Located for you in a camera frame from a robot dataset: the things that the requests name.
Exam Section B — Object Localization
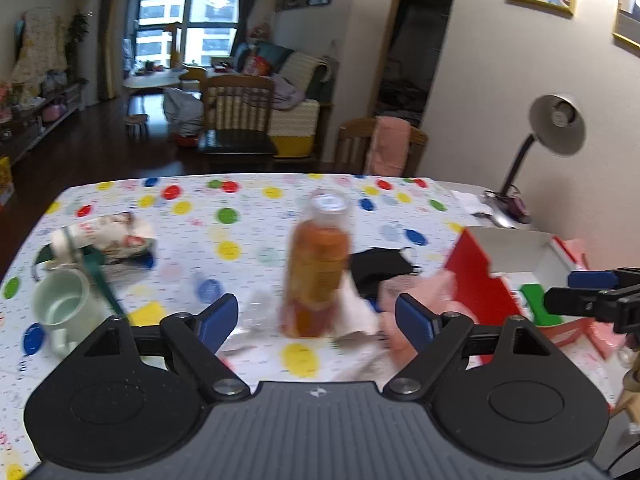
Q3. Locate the white paper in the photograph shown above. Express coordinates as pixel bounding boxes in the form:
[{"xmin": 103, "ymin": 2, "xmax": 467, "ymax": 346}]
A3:
[{"xmin": 451, "ymin": 189, "xmax": 495, "ymax": 219}]

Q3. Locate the black face mask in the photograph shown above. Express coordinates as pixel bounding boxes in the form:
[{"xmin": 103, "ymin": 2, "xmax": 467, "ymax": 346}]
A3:
[{"xmin": 346, "ymin": 246, "xmax": 424, "ymax": 302}]

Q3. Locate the potted plant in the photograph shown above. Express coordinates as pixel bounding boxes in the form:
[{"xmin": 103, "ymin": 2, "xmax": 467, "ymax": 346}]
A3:
[{"xmin": 67, "ymin": 12, "xmax": 91, "ymax": 82}]

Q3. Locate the large window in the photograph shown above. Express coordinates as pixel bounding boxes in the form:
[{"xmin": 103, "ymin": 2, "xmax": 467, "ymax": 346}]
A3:
[{"xmin": 124, "ymin": 0, "xmax": 242, "ymax": 69}]

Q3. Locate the green block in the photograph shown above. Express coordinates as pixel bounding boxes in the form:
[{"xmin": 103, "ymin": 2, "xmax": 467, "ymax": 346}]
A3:
[{"xmin": 520, "ymin": 283, "xmax": 565, "ymax": 329}]

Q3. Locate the round cream table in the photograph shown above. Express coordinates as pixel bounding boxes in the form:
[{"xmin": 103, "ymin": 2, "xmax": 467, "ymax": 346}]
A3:
[{"xmin": 122, "ymin": 66, "xmax": 209, "ymax": 107}]

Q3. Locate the white bag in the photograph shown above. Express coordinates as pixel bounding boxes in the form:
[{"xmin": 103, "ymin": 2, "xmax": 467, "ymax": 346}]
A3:
[{"xmin": 162, "ymin": 87, "xmax": 205, "ymax": 139}]

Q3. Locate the polka dot tablecloth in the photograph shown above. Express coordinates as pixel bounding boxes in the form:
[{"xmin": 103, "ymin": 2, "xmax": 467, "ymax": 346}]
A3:
[{"xmin": 0, "ymin": 174, "xmax": 623, "ymax": 480}]

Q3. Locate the pink cloth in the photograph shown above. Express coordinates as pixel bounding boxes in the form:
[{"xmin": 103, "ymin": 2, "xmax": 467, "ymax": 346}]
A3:
[{"xmin": 376, "ymin": 271, "xmax": 459, "ymax": 362}]

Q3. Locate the red and white box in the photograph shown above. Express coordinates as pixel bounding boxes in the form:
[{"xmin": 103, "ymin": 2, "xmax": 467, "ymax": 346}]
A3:
[{"xmin": 443, "ymin": 225, "xmax": 627, "ymax": 362}]

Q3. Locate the white standing air conditioner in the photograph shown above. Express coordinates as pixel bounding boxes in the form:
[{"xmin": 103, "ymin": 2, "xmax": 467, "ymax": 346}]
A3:
[{"xmin": 82, "ymin": 0, "xmax": 101, "ymax": 107}]

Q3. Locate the sofa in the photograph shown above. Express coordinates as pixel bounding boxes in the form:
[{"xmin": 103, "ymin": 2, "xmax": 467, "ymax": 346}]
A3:
[{"xmin": 234, "ymin": 41, "xmax": 334, "ymax": 159}]

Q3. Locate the grey cloth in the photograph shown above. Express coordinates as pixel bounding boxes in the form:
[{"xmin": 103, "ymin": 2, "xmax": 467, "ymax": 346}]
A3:
[{"xmin": 271, "ymin": 74, "xmax": 306, "ymax": 112}]

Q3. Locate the yellow box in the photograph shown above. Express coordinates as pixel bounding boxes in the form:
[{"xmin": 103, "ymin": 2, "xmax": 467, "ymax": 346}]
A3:
[{"xmin": 0, "ymin": 155, "xmax": 15, "ymax": 207}]

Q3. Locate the floral draped cloth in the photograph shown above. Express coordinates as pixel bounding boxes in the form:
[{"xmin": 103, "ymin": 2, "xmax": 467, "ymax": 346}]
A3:
[{"xmin": 9, "ymin": 6, "xmax": 69, "ymax": 99}]

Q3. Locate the pale green mug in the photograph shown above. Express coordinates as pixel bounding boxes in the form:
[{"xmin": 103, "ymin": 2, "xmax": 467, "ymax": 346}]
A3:
[{"xmin": 31, "ymin": 267, "xmax": 110, "ymax": 359}]

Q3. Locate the orange juice bottle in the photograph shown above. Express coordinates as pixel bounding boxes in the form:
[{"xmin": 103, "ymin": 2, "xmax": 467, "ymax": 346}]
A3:
[{"xmin": 278, "ymin": 188, "xmax": 352, "ymax": 339}]

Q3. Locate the grey desk lamp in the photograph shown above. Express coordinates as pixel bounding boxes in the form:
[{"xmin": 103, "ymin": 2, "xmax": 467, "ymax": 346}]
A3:
[{"xmin": 481, "ymin": 93, "xmax": 588, "ymax": 229}]

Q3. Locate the wooden chair dark seat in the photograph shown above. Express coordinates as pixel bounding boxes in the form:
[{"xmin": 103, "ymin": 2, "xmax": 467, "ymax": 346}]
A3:
[{"xmin": 197, "ymin": 74, "xmax": 279, "ymax": 157}]

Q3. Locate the low tv cabinet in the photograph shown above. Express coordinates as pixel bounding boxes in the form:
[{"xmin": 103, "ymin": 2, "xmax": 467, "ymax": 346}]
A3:
[{"xmin": 0, "ymin": 79, "xmax": 84, "ymax": 167}]

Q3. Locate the pink towel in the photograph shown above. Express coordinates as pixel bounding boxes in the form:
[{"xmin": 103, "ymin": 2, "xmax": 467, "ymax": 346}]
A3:
[{"xmin": 364, "ymin": 115, "xmax": 412, "ymax": 179}]

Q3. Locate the clear plastic bag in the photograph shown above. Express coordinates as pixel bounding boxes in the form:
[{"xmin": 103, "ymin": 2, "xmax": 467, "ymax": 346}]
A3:
[{"xmin": 234, "ymin": 287, "xmax": 282, "ymax": 343}]

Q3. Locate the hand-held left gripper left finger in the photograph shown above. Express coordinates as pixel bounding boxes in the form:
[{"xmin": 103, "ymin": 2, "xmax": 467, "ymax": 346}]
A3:
[{"xmin": 70, "ymin": 294, "xmax": 251, "ymax": 404}]

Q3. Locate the small wooden stool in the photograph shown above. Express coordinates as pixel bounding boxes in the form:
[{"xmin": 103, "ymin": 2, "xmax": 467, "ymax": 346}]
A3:
[{"xmin": 124, "ymin": 113, "xmax": 150, "ymax": 139}]

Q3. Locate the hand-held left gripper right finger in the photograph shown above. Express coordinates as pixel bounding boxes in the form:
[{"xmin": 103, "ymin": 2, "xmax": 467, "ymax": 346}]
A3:
[{"xmin": 382, "ymin": 294, "xmax": 562, "ymax": 402}]

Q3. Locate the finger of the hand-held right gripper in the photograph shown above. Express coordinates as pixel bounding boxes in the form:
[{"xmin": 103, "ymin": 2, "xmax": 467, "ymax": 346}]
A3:
[
  {"xmin": 568, "ymin": 267, "xmax": 640, "ymax": 290},
  {"xmin": 543, "ymin": 287, "xmax": 621, "ymax": 320}
]

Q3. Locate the dark framed picture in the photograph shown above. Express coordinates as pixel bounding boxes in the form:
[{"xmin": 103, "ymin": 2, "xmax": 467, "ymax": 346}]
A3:
[{"xmin": 612, "ymin": 0, "xmax": 640, "ymax": 49}]

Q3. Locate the purple object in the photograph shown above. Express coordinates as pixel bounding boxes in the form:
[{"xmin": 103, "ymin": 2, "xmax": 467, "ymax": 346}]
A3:
[{"xmin": 509, "ymin": 196, "xmax": 532, "ymax": 224}]

